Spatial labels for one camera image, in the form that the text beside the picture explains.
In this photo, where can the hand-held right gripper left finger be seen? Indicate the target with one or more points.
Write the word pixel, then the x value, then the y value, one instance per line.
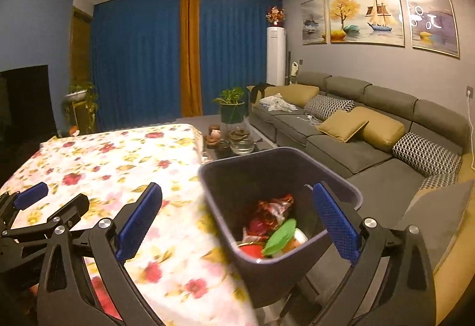
pixel 139 222

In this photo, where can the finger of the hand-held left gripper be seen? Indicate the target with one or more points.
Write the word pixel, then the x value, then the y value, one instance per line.
pixel 31 196
pixel 74 207

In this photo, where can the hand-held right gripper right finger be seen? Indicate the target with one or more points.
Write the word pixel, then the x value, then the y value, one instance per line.
pixel 334 222

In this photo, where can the red snack bag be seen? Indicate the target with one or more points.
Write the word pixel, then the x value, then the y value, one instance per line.
pixel 274 209

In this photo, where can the red snack cup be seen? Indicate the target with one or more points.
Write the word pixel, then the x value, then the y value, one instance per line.
pixel 250 250

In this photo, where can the grey plastic bin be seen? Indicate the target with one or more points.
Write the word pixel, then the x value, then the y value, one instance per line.
pixel 237 177

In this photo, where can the floral tablecloth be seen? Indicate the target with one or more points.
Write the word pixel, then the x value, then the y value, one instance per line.
pixel 111 163

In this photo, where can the grey sofa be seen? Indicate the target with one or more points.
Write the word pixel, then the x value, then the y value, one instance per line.
pixel 352 159

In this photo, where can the red white box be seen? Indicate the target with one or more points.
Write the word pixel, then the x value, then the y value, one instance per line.
pixel 74 131

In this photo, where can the yellow plant stand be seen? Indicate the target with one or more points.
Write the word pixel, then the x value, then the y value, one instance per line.
pixel 82 118

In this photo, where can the black television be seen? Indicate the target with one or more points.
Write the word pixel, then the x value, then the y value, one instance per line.
pixel 28 103

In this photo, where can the mustard yellow cushion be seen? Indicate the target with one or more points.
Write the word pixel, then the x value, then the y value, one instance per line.
pixel 297 94
pixel 384 129
pixel 341 125

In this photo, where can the grey cushion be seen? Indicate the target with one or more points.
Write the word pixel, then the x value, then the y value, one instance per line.
pixel 434 222

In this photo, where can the black white patterned cushion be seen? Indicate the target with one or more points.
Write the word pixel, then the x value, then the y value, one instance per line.
pixel 328 107
pixel 438 181
pixel 426 155

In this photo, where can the potted plant white pot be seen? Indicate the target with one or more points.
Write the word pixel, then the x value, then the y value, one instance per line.
pixel 81 94

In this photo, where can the white cloth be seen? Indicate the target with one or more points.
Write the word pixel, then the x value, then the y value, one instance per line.
pixel 278 103

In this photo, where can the large yellow cushion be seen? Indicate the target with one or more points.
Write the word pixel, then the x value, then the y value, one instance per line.
pixel 460 274

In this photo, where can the potted plant dark pot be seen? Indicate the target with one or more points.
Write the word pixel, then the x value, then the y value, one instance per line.
pixel 232 103

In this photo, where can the black clothing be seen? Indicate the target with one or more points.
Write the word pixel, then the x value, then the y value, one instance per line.
pixel 259 90

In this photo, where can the white handheld vacuum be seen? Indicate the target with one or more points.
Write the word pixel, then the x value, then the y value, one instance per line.
pixel 294 72

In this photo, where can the wooden door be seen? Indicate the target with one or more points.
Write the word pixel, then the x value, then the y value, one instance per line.
pixel 81 48

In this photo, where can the blue curtain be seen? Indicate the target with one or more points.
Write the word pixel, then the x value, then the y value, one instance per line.
pixel 237 51
pixel 137 59

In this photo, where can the white standing air conditioner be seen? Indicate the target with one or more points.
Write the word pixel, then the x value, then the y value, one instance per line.
pixel 276 55

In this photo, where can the orange curtain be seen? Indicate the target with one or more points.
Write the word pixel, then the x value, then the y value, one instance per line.
pixel 191 51

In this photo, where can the small landscape painting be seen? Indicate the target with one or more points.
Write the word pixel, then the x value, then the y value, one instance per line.
pixel 313 20

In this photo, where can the sailboat and tree painting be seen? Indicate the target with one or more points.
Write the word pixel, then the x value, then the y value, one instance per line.
pixel 365 14

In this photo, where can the red gold flower ornament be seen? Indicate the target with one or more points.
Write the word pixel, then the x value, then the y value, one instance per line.
pixel 275 16

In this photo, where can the purple framed painting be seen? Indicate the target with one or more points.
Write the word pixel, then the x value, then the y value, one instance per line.
pixel 430 20

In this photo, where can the wall socket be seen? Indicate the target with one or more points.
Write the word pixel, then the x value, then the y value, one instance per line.
pixel 469 91

